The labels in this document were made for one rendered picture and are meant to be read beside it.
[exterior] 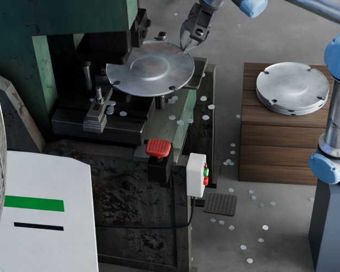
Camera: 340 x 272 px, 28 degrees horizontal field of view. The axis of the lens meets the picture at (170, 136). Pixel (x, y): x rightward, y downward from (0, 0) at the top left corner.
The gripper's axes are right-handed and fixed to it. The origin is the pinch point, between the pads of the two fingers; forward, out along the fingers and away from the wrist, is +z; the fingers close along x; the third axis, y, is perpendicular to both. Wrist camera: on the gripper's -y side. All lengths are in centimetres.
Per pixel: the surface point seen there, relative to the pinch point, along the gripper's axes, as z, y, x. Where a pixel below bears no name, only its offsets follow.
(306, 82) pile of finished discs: 18, 38, -56
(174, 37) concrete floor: 83, 117, -9
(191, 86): -0.8, -17.1, -5.3
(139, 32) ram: -9.5, -14.5, 16.7
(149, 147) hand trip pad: 4.4, -44.1, 1.1
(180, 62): 1.3, -5.9, -0.3
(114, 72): 10.0, -14.0, 18.3
